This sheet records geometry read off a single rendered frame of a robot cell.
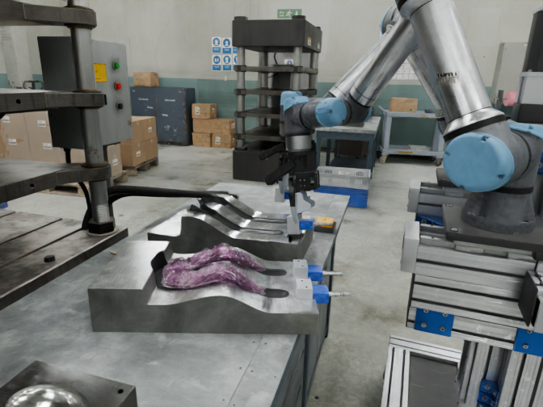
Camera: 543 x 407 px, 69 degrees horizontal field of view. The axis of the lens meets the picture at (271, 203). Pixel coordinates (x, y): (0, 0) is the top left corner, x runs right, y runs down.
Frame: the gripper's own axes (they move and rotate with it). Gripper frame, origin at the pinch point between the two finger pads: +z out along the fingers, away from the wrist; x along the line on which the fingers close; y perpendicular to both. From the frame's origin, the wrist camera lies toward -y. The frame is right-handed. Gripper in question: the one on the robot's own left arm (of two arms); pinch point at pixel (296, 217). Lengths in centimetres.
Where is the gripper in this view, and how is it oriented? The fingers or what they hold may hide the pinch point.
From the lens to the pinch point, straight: 120.8
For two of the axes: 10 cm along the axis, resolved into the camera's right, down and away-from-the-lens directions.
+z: 0.7, 9.9, 1.3
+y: 9.6, -0.3, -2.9
